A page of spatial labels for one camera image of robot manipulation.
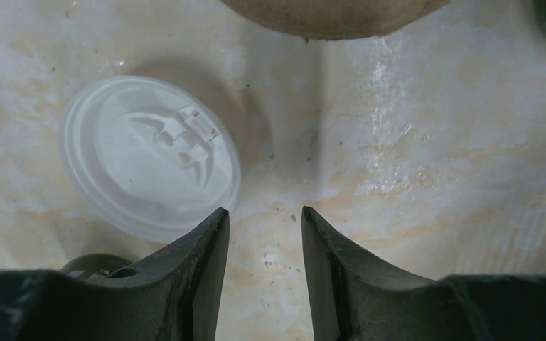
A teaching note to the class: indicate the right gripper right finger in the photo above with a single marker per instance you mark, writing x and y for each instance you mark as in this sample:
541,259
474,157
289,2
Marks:
356,295

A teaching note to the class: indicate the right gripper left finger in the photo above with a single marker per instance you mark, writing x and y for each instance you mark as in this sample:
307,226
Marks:
172,294

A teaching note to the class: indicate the single white cup lid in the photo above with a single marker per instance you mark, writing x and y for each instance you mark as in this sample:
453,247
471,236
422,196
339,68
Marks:
151,159

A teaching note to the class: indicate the brown pulp cup carrier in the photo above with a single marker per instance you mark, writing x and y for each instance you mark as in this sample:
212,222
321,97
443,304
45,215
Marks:
334,19

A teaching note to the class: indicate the single dark coffee cup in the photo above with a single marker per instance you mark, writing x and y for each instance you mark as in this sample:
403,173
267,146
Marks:
94,266

